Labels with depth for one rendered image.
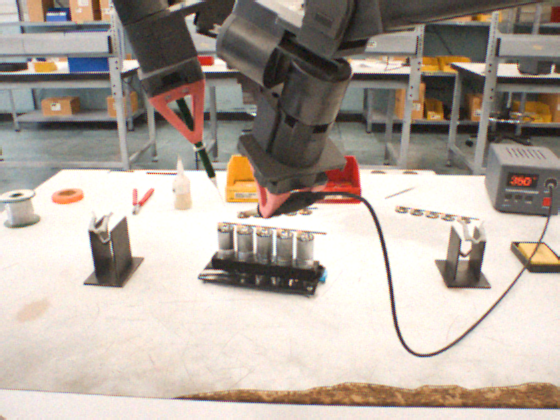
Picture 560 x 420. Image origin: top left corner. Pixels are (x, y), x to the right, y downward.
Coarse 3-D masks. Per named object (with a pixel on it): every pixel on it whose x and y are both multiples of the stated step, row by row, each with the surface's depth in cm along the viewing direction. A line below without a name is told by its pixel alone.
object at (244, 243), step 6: (252, 234) 68; (240, 240) 67; (246, 240) 67; (252, 240) 68; (240, 246) 68; (246, 246) 68; (252, 246) 68; (240, 252) 68; (246, 252) 68; (252, 252) 68; (240, 258) 69; (246, 258) 68; (252, 258) 69
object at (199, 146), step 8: (184, 104) 58; (184, 112) 58; (184, 120) 59; (192, 120) 59; (192, 128) 59; (200, 144) 61; (200, 152) 61; (208, 160) 62; (208, 168) 62; (208, 176) 63
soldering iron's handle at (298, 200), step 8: (296, 192) 52; (304, 192) 51; (312, 192) 50; (320, 192) 48; (288, 200) 52; (296, 200) 51; (304, 200) 50; (312, 200) 50; (320, 200) 49; (280, 208) 54; (288, 208) 53; (296, 208) 52; (304, 208) 52; (272, 216) 59
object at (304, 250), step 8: (296, 240) 66; (312, 240) 65; (296, 248) 66; (304, 248) 65; (312, 248) 66; (296, 256) 67; (304, 256) 66; (312, 256) 66; (296, 264) 67; (304, 264) 66; (312, 264) 67
